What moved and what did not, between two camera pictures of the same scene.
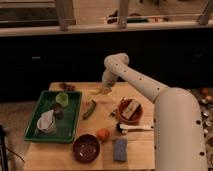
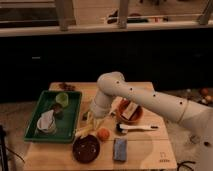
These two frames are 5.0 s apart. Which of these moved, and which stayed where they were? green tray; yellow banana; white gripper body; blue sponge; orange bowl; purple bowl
Moved: yellow banana; white gripper body
Stayed: blue sponge; orange bowl; purple bowl; green tray
